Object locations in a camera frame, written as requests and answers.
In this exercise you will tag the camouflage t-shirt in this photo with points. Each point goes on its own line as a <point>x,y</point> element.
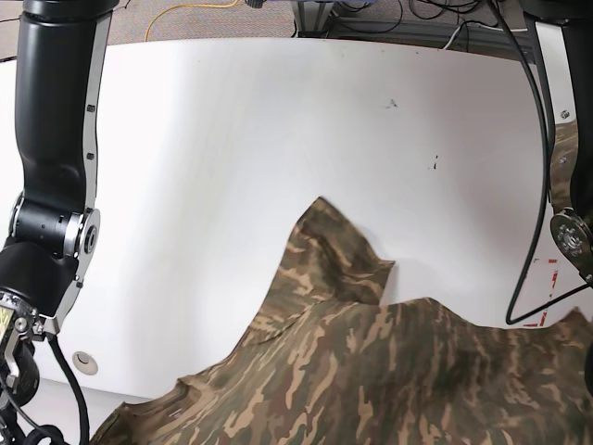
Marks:
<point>325,361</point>

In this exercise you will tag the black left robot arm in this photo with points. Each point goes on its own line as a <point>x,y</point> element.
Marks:
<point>561,33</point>

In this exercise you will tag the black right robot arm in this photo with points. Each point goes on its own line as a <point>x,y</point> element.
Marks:
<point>54,223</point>

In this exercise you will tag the red tape rectangle marking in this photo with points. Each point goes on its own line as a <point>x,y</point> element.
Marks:
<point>539,285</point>

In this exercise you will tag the left table cable grommet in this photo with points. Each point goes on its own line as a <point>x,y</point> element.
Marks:
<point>85,363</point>

